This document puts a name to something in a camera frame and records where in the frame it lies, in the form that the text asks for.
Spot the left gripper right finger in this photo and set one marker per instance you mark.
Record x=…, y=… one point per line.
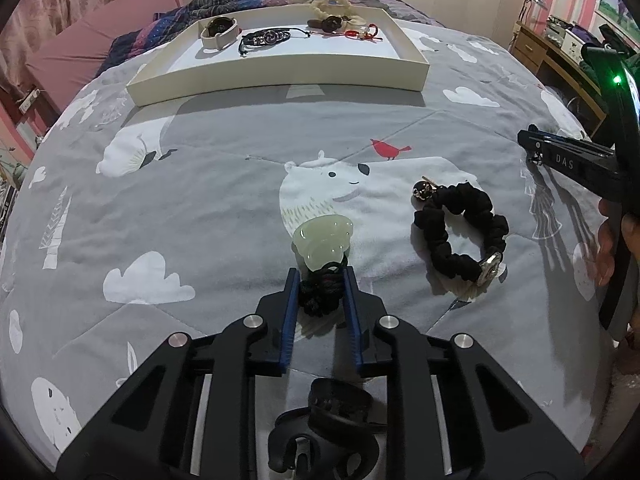
x=452, y=411

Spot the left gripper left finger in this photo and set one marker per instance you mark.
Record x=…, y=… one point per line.
x=188, y=411

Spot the black scrunchie with buckle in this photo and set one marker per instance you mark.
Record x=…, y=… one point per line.
x=464, y=237

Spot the red cord bead charm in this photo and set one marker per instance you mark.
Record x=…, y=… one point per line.
x=370, y=32

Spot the brown amber teardrop pendant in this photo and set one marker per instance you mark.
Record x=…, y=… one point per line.
x=331, y=25

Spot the cream fabric scrunchie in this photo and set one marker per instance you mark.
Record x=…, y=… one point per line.
x=343, y=8

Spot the beige band wristwatch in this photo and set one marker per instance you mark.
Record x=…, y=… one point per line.
x=220, y=33

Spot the person's right hand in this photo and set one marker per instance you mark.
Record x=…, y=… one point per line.
x=630, y=231

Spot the wooden desk with drawers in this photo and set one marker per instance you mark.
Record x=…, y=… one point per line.
x=558, y=71

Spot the silver desk lamp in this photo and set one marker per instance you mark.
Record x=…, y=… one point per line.
x=528, y=5

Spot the grey polar bear blanket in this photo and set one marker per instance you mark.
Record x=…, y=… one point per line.
x=134, y=223

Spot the white shallow tray box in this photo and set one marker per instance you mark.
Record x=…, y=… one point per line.
x=187, y=67

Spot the pink patterned curtain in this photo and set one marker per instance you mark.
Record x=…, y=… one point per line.
x=33, y=22

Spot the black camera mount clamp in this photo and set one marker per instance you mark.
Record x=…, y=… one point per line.
x=332, y=437

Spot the wall power strip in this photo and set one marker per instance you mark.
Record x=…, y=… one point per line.
x=31, y=97

